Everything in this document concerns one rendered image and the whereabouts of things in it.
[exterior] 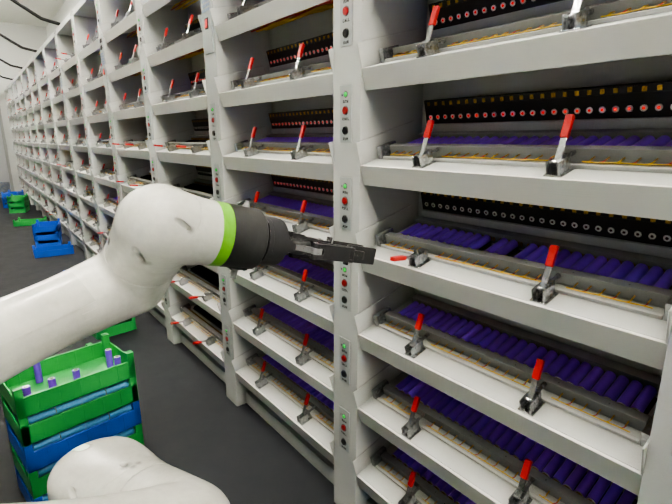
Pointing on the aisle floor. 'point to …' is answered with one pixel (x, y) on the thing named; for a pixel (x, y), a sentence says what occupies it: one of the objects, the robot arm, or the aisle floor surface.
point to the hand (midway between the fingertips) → (353, 252)
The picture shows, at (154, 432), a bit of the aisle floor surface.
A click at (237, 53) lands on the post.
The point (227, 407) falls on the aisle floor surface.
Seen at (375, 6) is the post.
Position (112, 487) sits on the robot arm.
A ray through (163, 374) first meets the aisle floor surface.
